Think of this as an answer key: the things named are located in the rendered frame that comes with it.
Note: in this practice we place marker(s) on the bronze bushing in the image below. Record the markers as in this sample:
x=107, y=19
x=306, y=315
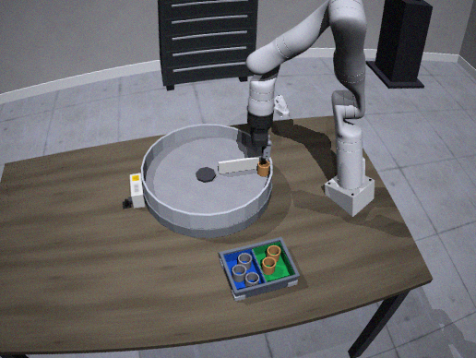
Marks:
x=263, y=168
x=268, y=261
x=273, y=249

